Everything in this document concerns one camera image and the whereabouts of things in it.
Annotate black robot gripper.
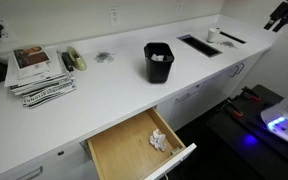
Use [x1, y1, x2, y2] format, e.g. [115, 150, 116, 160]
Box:
[264, 0, 288, 33]

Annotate white paper cup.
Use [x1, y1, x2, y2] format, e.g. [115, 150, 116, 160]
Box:
[206, 28, 220, 43]

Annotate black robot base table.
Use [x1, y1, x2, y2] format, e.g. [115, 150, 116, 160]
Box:
[207, 85, 288, 180]

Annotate rectangular counter chute opening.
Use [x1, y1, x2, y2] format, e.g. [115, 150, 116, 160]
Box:
[179, 34, 221, 58]

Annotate red black clamp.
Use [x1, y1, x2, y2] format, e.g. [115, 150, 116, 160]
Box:
[225, 98, 243, 117]
[242, 86, 261, 101]

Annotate black trash bin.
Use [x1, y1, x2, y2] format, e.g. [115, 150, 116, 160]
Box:
[144, 42, 175, 83]

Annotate white cabinet doors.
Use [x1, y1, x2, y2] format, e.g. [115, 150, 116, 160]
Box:
[156, 54, 261, 131]

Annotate crumpled white paper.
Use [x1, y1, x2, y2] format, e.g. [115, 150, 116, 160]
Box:
[149, 129, 167, 151]

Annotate open wooden drawer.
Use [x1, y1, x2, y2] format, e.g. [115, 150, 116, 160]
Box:
[87, 108, 196, 180]

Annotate black stapler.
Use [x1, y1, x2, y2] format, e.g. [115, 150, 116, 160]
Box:
[62, 52, 74, 72]

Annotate stack of magazines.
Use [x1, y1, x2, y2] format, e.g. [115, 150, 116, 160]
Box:
[4, 46, 76, 108]

